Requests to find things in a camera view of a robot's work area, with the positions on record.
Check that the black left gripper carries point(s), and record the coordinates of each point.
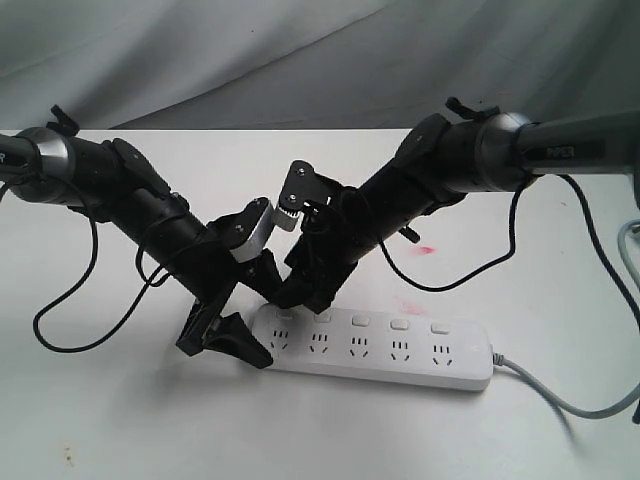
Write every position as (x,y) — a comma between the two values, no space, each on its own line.
(211,275)

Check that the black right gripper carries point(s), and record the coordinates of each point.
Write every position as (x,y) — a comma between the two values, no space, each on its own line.
(334,237)

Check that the white five-outlet power strip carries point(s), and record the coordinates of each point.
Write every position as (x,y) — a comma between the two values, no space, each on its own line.
(384,347)

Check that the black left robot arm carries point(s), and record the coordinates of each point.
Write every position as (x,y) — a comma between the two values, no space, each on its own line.
(113,182)

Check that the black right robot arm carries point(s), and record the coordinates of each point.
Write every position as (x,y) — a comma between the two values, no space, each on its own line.
(436,166)

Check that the grey backdrop cloth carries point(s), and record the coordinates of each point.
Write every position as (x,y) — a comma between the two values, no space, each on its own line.
(311,64)

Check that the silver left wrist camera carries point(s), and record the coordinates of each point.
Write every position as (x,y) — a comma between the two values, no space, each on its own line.
(251,230)

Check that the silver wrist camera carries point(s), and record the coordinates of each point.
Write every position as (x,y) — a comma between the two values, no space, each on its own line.
(302,185)
(251,230)

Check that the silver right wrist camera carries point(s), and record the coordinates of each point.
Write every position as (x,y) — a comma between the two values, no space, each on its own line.
(302,185)

